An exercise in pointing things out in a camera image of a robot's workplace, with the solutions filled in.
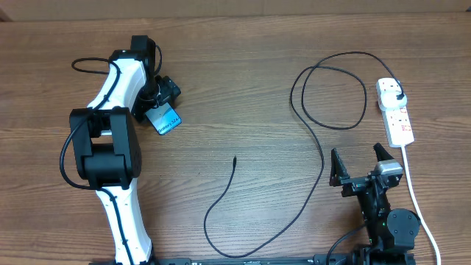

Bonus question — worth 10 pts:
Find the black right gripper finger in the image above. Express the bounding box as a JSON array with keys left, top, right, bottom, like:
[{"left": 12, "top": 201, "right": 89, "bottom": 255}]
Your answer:
[
  {"left": 329, "top": 148, "right": 350, "bottom": 186},
  {"left": 373, "top": 143, "right": 394, "bottom": 162}
]

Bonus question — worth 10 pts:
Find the blue Galaxy smartphone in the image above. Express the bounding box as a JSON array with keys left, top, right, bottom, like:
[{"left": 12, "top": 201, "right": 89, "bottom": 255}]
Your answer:
[{"left": 146, "top": 103, "right": 182, "bottom": 135}]

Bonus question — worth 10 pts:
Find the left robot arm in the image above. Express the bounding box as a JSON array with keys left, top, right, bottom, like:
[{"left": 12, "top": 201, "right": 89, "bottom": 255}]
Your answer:
[{"left": 63, "top": 35, "right": 181, "bottom": 264}]

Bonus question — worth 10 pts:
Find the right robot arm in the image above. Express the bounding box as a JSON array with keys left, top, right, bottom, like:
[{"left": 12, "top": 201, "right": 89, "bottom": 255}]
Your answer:
[{"left": 325, "top": 143, "right": 421, "bottom": 264}]

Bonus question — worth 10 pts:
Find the white charger plug adapter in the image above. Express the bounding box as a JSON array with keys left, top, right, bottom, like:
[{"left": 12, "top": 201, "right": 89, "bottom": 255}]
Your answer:
[{"left": 378, "top": 91, "right": 408, "bottom": 111}]

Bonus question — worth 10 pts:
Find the white power strip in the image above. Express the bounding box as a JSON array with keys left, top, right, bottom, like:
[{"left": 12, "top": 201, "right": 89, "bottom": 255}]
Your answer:
[{"left": 376, "top": 78, "right": 414, "bottom": 148}]

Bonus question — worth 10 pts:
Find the white power strip cord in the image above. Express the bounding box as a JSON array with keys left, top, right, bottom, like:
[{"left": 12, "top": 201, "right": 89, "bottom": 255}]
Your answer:
[{"left": 400, "top": 145, "right": 442, "bottom": 265}]

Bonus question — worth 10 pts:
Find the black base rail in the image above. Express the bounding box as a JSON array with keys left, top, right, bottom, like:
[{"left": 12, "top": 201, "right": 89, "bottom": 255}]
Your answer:
[{"left": 88, "top": 252, "right": 417, "bottom": 265}]

